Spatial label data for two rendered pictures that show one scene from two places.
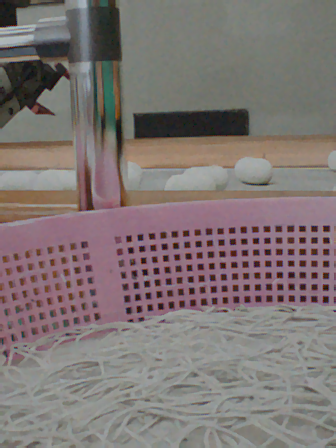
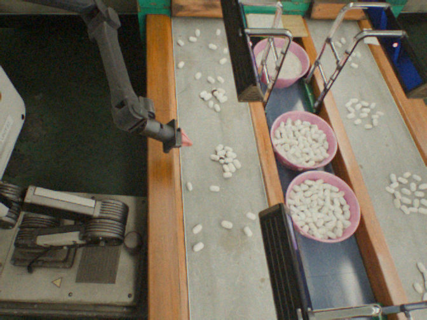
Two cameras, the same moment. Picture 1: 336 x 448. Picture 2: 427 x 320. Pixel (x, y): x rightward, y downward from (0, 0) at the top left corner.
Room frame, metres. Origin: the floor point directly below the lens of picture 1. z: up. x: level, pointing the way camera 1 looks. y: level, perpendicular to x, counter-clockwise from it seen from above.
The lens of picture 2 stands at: (1.04, 0.78, 1.78)
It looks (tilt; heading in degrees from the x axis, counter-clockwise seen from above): 60 degrees down; 232
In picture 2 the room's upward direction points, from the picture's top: 12 degrees clockwise
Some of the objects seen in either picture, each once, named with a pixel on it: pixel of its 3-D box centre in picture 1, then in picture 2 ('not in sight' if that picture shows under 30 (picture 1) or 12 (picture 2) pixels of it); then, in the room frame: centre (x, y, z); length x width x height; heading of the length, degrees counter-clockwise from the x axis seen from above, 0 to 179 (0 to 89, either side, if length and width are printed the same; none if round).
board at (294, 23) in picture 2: not in sight; (272, 25); (0.07, -0.24, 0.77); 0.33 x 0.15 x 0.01; 158
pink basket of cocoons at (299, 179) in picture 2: not in sight; (318, 209); (0.41, 0.64, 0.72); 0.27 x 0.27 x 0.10
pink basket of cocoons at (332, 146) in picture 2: not in sight; (300, 143); (0.31, 0.38, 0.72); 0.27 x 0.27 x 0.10
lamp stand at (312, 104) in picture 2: not in sight; (345, 64); (0.03, 0.20, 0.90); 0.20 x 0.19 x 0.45; 68
